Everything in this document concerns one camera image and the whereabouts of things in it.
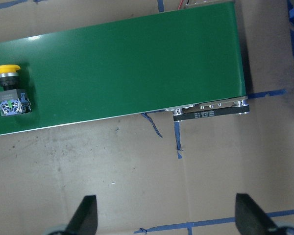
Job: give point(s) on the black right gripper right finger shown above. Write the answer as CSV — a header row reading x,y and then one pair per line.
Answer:
x,y
250,219

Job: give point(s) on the green conveyor belt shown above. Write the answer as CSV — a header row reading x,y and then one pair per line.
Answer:
x,y
163,61

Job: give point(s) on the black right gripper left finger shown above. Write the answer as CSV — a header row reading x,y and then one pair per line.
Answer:
x,y
85,218

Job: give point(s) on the yellow push button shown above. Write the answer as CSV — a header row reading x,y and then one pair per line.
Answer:
x,y
13,100

